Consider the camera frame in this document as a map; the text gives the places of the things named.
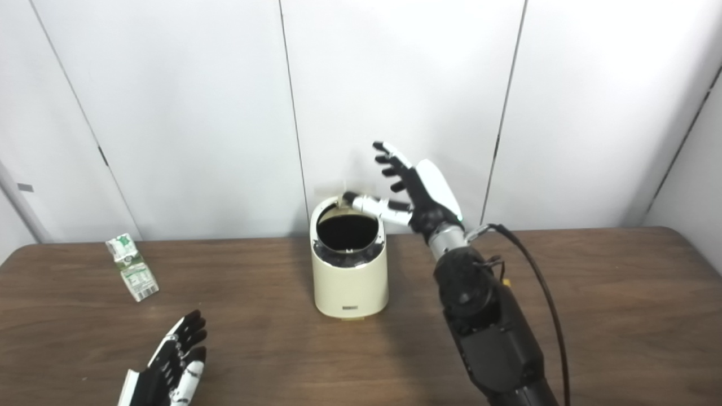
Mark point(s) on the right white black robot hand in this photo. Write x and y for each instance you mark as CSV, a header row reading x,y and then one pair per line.
x,y
431,194

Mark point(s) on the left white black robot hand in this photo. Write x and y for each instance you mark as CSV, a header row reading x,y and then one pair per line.
x,y
161,372

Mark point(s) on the green white milk carton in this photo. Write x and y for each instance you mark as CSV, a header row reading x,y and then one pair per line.
x,y
134,270

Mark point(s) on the cream-colored lidded bin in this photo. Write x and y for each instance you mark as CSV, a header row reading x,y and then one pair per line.
x,y
350,287

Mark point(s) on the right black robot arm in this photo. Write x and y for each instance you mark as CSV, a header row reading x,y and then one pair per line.
x,y
491,338

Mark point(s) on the black wall panel clip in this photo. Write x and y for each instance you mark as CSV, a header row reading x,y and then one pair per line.
x,y
498,146
103,156

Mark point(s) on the small grey wall tag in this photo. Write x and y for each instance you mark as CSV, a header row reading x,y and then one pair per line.
x,y
25,188

